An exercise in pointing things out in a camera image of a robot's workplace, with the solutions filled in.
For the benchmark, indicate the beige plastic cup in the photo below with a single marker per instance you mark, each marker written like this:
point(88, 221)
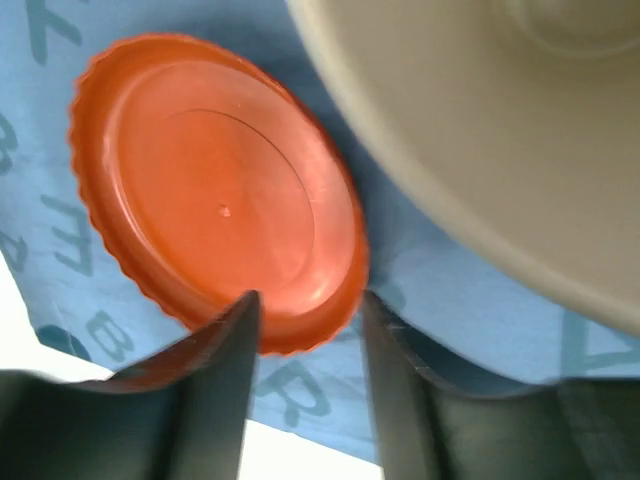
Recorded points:
point(513, 124)

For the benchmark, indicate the red plastic plate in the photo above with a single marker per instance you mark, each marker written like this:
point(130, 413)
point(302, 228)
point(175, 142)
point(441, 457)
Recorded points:
point(205, 178)

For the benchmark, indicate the blue letter-print cloth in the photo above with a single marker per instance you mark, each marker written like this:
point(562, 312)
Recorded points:
point(79, 316)

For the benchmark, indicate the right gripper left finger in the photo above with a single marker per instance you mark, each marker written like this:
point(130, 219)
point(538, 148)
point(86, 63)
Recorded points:
point(179, 414)

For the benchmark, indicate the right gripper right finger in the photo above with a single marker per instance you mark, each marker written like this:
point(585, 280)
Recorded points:
point(440, 416)

